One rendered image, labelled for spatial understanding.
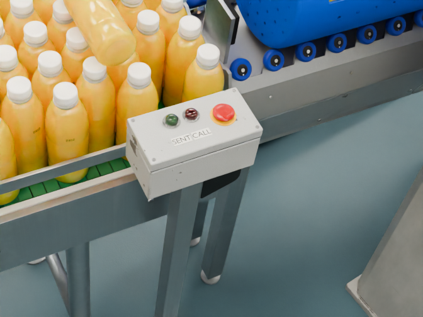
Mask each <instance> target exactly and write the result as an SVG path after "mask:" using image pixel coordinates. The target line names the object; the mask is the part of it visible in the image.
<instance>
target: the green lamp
mask: <svg viewBox="0 0 423 317"><path fill-rule="evenodd" d="M165 122H166V124H167V125H169V126H174V125H177V124H178V117H177V115H175V114H172V113H171V114H168V115H167V116H166V117H165Z"/></svg>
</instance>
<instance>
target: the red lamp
mask: <svg viewBox="0 0 423 317"><path fill-rule="evenodd" d="M184 115H185V117H186V118H187V119H189V120H195V119H196V118H197V117H198V112H197V110H196V109H195V108H188V109H187V110H186V111H185V112H184Z"/></svg>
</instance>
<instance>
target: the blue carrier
mask: <svg viewBox="0 0 423 317"><path fill-rule="evenodd" d="M236 2H237V5H238V7H239V10H240V13H241V15H242V17H243V19H244V21H245V23H246V24H247V26H248V27H249V29H250V30H251V31H252V33H253V34H254V36H255V37H256V38H257V39H258V40H259V41H260V42H262V43H263V44H265V45H266V46H268V47H271V48H275V49H280V48H286V47H290V46H293V45H297V44H300V43H304V42H308V41H310V40H315V39H318V38H322V37H325V36H329V35H333V34H335V33H340V32H342V31H346V30H350V29H353V28H357V27H360V26H364V25H368V24H371V23H375V22H378V21H382V20H385V19H389V18H393V17H396V16H400V15H403V14H407V13H411V12H414V11H418V10H420V9H423V0H335V1H331V2H329V0H236Z"/></svg>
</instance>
